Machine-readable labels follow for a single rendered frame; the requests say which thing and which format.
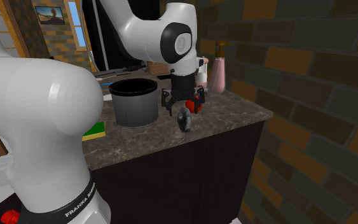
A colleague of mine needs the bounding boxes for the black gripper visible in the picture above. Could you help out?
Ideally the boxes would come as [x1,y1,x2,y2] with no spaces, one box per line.
[161,73,206,117]

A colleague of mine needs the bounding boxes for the red tomato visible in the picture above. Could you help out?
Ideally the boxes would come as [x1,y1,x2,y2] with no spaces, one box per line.
[186,97,203,114]

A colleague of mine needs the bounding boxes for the dark grey round object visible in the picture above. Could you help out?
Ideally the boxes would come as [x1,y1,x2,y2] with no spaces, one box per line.
[177,106,193,133]

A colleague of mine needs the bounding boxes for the small white bottle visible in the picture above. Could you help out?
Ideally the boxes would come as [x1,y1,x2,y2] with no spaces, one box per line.
[195,57,210,88]

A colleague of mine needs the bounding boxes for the brown box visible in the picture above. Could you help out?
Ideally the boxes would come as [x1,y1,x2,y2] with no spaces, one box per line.
[146,60,170,76]

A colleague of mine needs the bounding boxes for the pink pump soap bottle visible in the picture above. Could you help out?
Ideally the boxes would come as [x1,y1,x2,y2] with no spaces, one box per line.
[209,40,233,95]

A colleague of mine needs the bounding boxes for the grey pot with black rim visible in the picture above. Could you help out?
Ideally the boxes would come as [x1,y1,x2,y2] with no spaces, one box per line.
[108,78,159,129]

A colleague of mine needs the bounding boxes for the dark counter cabinet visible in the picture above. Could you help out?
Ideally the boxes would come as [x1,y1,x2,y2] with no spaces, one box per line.
[88,120,266,224]

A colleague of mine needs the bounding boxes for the green and yellow sponge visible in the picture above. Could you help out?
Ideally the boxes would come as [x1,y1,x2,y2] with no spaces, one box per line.
[81,121,107,142]

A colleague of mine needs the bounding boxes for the black handled knife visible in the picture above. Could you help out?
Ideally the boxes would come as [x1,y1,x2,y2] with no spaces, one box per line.
[95,64,147,78]

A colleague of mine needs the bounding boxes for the dark mirror with silver frame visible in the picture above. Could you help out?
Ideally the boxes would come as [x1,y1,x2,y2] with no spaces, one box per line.
[79,0,162,73]

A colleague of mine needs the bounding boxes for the window with wooden frame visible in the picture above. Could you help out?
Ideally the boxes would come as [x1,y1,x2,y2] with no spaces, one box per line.
[63,0,89,52]

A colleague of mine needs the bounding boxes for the framed wall picture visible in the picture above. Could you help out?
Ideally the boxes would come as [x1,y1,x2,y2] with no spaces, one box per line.
[34,6,66,26]

